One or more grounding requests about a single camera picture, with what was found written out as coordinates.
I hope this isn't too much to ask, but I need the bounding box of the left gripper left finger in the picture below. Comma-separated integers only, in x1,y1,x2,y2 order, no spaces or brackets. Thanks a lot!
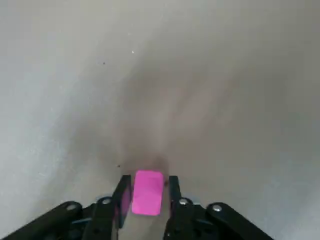
0,174,132,240

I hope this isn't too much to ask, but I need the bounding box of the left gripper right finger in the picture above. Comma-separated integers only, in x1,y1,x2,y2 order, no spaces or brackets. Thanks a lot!
163,175,275,240

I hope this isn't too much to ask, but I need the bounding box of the small pink block piece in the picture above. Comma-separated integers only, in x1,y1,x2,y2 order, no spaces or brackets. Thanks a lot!
131,169,165,217

